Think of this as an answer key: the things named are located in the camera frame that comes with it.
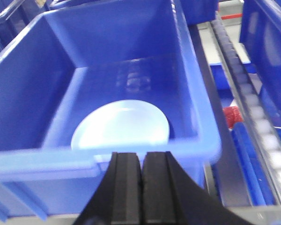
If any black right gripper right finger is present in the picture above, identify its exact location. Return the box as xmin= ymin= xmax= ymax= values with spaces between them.
xmin=142 ymin=152 xmax=249 ymax=225

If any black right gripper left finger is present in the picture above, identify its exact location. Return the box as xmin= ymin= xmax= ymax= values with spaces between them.
xmin=74 ymin=152 xmax=141 ymax=225

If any light blue plate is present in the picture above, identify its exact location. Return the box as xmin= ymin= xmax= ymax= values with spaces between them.
xmin=71 ymin=99 xmax=170 ymax=150

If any roller conveyor rail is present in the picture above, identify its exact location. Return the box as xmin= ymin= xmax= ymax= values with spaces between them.
xmin=209 ymin=14 xmax=281 ymax=205

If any blue crate, centre right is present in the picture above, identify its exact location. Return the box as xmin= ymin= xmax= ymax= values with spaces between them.
xmin=0 ymin=0 xmax=221 ymax=222

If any blue ribbed crate, far right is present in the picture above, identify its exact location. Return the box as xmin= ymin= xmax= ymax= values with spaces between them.
xmin=240 ymin=0 xmax=281 ymax=116

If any red object below rail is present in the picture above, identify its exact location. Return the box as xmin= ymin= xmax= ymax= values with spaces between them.
xmin=222 ymin=106 xmax=244 ymax=129

